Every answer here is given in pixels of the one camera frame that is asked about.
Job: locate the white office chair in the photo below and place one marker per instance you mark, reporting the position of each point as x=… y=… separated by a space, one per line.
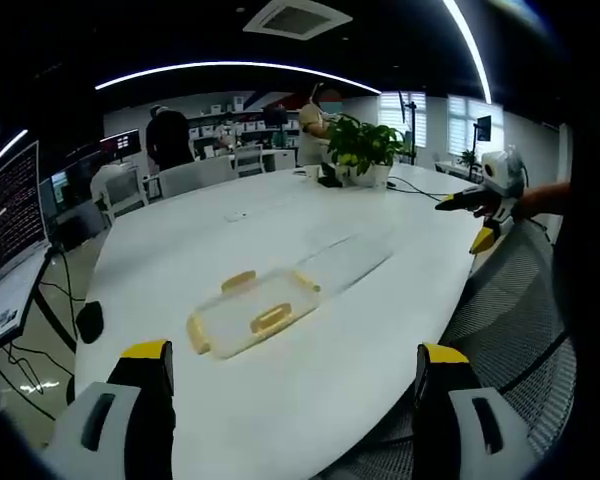
x=249 y=160
x=122 y=190
x=197 y=175

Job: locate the small black box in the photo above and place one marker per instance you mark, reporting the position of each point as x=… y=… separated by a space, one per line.
x=330 y=181

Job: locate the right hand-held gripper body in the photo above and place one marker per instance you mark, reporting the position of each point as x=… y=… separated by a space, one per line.
x=502 y=172

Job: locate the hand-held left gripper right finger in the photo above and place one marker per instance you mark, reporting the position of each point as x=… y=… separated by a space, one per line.
x=460 y=435

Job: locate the small white flat object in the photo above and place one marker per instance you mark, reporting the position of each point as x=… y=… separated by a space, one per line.
x=236 y=216

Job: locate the black tripod stand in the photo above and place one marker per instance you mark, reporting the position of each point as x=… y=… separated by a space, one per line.
x=410 y=125

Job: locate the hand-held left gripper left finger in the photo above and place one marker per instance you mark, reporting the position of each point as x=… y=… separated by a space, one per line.
x=105 y=430

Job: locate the curved ceiling light strip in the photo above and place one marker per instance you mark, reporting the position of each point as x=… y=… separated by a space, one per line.
x=472 y=45
x=230 y=64

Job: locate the shelf with white boxes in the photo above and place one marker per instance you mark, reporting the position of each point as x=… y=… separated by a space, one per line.
x=245 y=122

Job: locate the screen on black stand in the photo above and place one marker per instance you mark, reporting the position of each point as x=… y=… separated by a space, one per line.
x=484 y=127

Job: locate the small dark monitor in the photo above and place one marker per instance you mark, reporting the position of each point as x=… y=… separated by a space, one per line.
x=70 y=187

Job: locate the green potted plant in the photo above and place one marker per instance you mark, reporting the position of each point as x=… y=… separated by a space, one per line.
x=362 y=147

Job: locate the wide desk monitor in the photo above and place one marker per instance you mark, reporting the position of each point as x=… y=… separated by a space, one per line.
x=121 y=142

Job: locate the clear plastic lid yellow buckles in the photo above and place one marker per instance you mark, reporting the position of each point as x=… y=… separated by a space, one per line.
x=252 y=310

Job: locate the laptop with dark screen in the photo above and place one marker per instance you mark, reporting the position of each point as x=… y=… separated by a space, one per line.
x=10 y=220

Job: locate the grey mesh office chair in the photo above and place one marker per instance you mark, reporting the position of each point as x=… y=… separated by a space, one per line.
x=510 y=310

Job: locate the black rounded object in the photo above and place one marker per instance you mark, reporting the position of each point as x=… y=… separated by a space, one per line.
x=90 y=322

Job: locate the ceiling air vent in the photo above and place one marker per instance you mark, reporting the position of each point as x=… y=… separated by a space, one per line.
x=297 y=19

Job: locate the white cup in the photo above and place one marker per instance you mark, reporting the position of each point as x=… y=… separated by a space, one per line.
x=312 y=173

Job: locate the small green plant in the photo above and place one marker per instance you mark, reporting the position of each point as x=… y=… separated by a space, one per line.
x=467 y=159

